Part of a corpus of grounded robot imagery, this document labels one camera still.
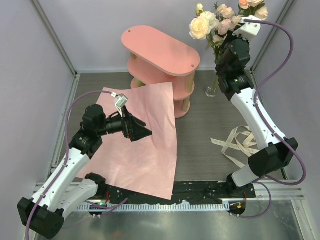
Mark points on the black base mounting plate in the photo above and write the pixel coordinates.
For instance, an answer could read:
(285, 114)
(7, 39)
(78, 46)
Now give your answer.
(193, 192)

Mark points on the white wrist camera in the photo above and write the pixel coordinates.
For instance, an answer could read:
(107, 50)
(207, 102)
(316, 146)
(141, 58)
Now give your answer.
(119, 101)
(247, 28)

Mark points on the small pale spray roses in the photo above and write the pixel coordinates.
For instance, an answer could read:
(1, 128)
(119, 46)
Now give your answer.
(255, 8)

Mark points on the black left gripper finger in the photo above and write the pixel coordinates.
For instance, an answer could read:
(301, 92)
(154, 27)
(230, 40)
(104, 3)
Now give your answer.
(136, 133)
(130, 119)

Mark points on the pink wrapping paper sheet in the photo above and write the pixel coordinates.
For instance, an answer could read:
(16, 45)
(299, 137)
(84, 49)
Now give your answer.
(146, 166)

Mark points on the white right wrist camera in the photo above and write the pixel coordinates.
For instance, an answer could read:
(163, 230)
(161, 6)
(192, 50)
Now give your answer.
(247, 28)

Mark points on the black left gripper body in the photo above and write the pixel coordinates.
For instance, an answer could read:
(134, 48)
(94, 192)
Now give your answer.
(116, 124)

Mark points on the clear glass vase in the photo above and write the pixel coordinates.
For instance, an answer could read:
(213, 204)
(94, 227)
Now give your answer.
(211, 90)

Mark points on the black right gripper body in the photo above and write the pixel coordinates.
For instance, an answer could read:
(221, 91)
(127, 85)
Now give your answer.
(219, 67)

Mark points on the white slotted cable duct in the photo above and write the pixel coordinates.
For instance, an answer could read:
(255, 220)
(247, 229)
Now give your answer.
(182, 207)

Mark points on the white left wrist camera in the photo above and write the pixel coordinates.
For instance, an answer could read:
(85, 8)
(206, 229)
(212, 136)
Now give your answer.
(119, 101)

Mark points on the light pink rose stem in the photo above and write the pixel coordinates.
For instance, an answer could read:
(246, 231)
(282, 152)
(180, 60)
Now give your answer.
(220, 32)

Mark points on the cream white rose stem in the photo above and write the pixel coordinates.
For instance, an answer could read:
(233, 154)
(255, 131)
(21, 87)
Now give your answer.
(204, 26)

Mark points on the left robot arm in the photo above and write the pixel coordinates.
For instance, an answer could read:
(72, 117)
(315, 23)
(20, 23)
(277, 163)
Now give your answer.
(46, 211)

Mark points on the cream ribbon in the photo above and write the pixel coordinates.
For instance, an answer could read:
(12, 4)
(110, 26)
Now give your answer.
(241, 139)

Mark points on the small peach spray roses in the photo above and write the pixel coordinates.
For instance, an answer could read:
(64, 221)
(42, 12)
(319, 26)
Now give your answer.
(223, 12)

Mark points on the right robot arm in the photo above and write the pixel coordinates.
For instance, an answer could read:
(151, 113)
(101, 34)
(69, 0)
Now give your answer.
(275, 150)

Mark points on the pink three-tier shelf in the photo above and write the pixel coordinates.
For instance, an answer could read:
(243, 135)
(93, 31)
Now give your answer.
(156, 57)

